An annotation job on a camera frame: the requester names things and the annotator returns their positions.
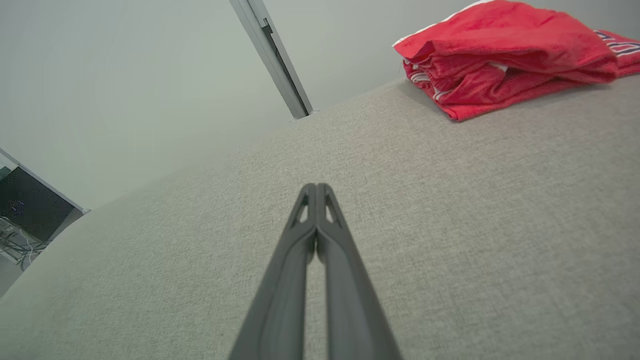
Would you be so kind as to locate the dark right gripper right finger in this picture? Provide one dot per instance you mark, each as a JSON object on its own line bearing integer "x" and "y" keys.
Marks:
{"x": 350, "y": 310}

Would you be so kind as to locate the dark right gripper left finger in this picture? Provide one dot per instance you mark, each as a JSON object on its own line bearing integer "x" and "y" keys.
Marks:
{"x": 280, "y": 310}

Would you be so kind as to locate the red shorts with white stripe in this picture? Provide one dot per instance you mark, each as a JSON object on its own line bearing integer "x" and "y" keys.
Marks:
{"x": 500, "y": 30}

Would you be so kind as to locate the red Bulls basketball jersey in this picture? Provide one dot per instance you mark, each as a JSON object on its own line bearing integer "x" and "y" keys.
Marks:
{"x": 627, "y": 52}

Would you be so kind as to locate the grey fabric sofa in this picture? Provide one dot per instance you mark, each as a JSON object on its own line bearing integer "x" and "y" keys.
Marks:
{"x": 450, "y": 225}

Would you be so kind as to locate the black screen panel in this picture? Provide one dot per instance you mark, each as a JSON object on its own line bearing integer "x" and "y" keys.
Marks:
{"x": 35, "y": 205}

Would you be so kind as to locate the grey metal partition frame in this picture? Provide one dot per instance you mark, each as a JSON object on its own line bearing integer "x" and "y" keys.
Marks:
{"x": 275, "y": 55}

